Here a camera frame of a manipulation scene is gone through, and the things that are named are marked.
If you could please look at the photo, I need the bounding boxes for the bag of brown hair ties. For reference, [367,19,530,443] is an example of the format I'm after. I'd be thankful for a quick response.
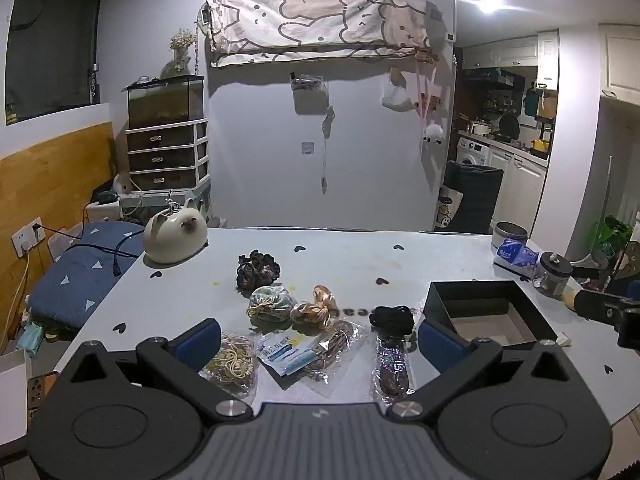
[302,319,370,385]

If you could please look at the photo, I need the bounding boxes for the white washing machine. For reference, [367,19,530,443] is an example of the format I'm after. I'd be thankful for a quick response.
[457,137,491,167]

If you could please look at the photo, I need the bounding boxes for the black scrunchie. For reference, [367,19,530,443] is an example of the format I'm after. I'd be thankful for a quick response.
[369,305,416,335]

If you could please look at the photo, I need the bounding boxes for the clear bag with dark clip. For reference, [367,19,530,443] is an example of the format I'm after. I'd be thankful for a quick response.
[371,332,416,403]

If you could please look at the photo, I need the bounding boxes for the white cat-shaped ceramic pot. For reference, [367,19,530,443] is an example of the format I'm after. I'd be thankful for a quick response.
[142,197,209,265]

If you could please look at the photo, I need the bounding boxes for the blue and white packet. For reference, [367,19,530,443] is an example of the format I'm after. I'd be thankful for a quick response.
[257,331,321,378]

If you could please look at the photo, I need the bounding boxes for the blue patterned bedding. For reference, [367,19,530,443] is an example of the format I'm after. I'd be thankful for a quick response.
[27,221,147,328]

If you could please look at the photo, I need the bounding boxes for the clear wall pouch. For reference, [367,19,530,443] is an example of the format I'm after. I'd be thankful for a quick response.
[290,72,323,96]

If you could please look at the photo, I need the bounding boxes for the white paper bag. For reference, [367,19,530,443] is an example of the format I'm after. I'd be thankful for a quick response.
[0,349,33,443]

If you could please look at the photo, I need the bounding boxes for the green plastic bag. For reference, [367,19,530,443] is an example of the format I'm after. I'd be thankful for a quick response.
[585,215,635,273]

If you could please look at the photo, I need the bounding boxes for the blue tissue pack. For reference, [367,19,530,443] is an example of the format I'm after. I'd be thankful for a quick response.
[492,238,542,277]

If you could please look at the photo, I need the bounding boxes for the glass fish tank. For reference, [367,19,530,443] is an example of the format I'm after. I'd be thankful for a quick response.
[121,75,206,130]

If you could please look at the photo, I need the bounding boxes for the pink hanging ribbons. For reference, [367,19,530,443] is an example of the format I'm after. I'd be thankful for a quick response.
[414,62,441,126]

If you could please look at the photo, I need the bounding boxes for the white wall outlet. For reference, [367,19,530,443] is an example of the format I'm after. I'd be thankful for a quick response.
[11,216,46,260]

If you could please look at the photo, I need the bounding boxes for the hanging cord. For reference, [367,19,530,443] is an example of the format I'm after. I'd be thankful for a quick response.
[320,105,336,195]

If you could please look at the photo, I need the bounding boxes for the dried flower bouquet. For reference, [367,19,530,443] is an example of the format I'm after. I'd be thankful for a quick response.
[169,29,197,73]

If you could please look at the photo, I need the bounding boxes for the cartoon printed cloth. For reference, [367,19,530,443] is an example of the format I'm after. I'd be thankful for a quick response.
[199,0,432,68]

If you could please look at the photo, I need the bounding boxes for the black cardboard box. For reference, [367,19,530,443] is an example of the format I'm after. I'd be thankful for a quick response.
[422,280,558,350]

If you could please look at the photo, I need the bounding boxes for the teal tissue box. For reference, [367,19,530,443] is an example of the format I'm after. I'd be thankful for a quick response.
[14,322,47,358]

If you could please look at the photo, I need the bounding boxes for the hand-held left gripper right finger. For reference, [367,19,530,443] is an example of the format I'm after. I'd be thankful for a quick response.
[386,320,588,421]

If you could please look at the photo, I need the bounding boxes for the glass jar with lid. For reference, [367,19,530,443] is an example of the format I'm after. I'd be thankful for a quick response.
[532,251,573,301]

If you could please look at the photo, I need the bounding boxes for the cartoon tote bag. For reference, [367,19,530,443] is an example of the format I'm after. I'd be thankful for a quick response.
[434,185,463,232]

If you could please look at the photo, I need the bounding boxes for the grey round tin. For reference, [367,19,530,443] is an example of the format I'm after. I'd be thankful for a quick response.
[491,221,529,253]

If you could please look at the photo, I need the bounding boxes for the black power cable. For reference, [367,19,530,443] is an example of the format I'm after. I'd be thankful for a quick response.
[32,225,146,278]

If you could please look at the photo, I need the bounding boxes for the white hanging plastic bag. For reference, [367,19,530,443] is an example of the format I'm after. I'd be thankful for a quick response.
[381,67,416,111]

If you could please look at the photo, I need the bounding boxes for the black laundry hamper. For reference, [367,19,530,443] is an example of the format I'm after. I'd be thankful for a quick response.
[442,160,505,235]

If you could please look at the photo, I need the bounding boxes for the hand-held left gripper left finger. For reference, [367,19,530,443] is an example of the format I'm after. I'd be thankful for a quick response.
[52,319,253,423]

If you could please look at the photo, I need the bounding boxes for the white drawer cabinet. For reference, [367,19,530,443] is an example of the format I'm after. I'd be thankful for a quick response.
[125,119,210,192]

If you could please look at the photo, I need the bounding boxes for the bag of beige hair ties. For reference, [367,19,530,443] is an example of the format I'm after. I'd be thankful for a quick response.
[200,332,260,400]

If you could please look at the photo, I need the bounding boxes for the dark crochet scrunchie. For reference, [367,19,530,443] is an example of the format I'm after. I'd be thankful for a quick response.
[235,250,282,295]

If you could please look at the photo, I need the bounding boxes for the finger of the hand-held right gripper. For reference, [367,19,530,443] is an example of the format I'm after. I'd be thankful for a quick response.
[574,290,640,350]

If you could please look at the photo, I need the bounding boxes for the dark window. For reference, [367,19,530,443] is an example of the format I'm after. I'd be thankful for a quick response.
[4,0,106,127]

